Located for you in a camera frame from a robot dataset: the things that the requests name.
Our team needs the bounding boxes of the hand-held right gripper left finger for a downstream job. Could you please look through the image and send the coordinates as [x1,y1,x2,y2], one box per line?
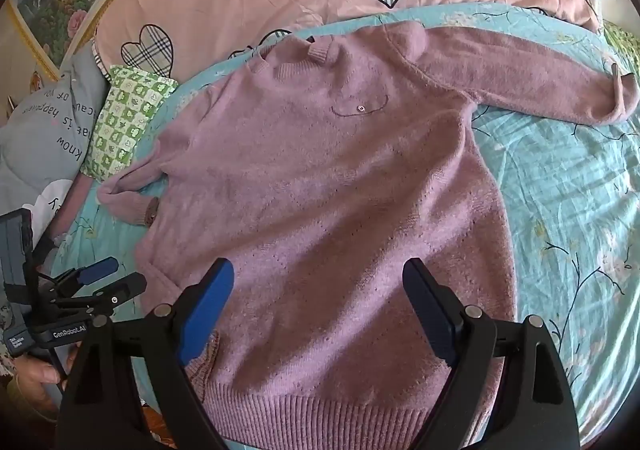
[55,257,236,450]

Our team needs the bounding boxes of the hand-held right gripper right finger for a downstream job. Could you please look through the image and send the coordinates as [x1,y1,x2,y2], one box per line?
[402,257,583,450]

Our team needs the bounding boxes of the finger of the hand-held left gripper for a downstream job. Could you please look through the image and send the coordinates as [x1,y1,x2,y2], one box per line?
[59,272,148,315]
[50,257,120,292]

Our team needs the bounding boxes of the pink knitted sweater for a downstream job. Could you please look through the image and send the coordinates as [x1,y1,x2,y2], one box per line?
[97,22,640,448]

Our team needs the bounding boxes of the person's left hand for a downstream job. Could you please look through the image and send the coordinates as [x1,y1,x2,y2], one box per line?
[9,355,68,426]

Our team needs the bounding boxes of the grey pillow with text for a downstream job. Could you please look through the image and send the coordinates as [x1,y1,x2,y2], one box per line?
[0,50,112,241]

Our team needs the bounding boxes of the green patterned pillow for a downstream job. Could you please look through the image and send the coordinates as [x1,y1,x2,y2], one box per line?
[80,64,178,180]
[602,20,640,77]

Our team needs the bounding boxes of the turquoise floral bedsheet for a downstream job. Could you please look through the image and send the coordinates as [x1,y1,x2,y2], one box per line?
[47,2,640,450]

